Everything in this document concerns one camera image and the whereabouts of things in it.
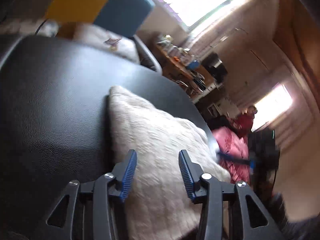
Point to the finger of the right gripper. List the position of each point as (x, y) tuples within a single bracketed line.
[(233, 159)]

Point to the deer print pillow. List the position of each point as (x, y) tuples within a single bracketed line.
[(97, 37)]

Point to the pink blanket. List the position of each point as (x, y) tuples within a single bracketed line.
[(230, 144)]

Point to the wooden side table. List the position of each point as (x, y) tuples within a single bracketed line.
[(173, 60)]

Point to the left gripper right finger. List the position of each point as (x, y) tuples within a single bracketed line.
[(248, 218)]

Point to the beige curtain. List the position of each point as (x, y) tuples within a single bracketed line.
[(248, 17)]

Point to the blue bag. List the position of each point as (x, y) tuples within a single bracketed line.
[(193, 65)]

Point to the black monitor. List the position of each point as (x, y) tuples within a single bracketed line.
[(215, 67)]

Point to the person in red jacket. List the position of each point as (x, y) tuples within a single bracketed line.
[(243, 123)]

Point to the geometric pattern pillow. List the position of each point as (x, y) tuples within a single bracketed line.
[(42, 27)]

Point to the tricolour sofa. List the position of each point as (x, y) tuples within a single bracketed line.
[(122, 17)]

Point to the cream knitted sweater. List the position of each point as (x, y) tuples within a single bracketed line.
[(158, 206)]

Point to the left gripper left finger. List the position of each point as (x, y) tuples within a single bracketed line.
[(113, 186)]

